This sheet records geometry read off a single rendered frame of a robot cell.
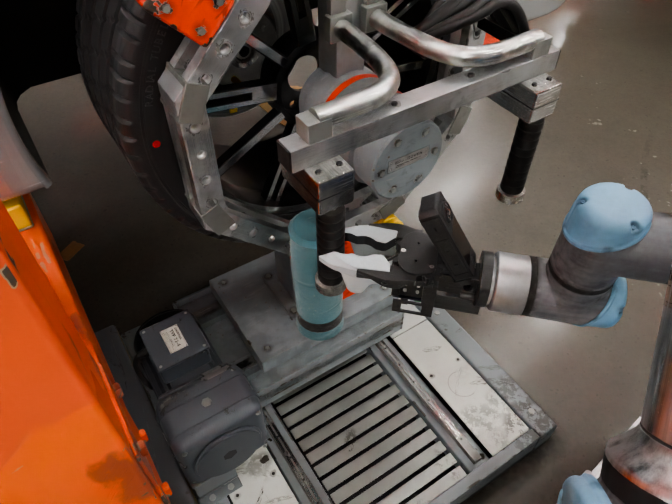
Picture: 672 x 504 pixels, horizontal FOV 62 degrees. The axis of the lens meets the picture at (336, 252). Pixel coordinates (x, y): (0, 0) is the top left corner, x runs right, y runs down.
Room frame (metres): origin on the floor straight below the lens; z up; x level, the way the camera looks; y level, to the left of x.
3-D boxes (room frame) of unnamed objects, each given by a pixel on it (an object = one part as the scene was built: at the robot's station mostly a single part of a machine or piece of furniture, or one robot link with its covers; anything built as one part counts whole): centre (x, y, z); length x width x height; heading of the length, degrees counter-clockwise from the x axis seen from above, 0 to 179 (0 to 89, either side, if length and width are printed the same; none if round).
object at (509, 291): (0.45, -0.21, 0.81); 0.08 x 0.05 x 0.08; 168
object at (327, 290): (0.50, 0.01, 0.83); 0.04 x 0.04 x 0.16
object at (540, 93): (0.71, -0.26, 0.93); 0.09 x 0.05 x 0.05; 33
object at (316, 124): (0.63, 0.01, 1.03); 0.19 x 0.18 x 0.11; 33
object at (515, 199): (0.68, -0.28, 0.83); 0.04 x 0.04 x 0.16
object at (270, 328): (0.93, 0.08, 0.32); 0.40 x 0.30 x 0.28; 123
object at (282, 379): (0.90, 0.13, 0.13); 0.50 x 0.36 x 0.10; 123
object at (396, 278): (0.45, -0.07, 0.83); 0.09 x 0.05 x 0.02; 86
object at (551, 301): (0.43, -0.29, 0.81); 0.11 x 0.08 x 0.09; 78
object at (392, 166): (0.73, -0.05, 0.85); 0.21 x 0.14 x 0.14; 33
